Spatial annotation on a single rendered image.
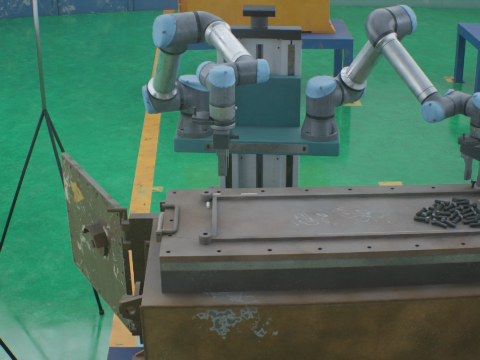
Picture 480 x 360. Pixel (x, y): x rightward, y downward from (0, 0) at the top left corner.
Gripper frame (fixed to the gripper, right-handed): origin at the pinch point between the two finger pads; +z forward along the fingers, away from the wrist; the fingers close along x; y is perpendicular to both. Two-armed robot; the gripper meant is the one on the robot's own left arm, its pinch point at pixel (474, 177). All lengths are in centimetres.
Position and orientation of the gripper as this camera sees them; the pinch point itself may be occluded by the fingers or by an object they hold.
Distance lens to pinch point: 287.0
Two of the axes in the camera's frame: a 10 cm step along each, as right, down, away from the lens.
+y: 8.6, -2.3, 4.6
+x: -5.1, -3.6, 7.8
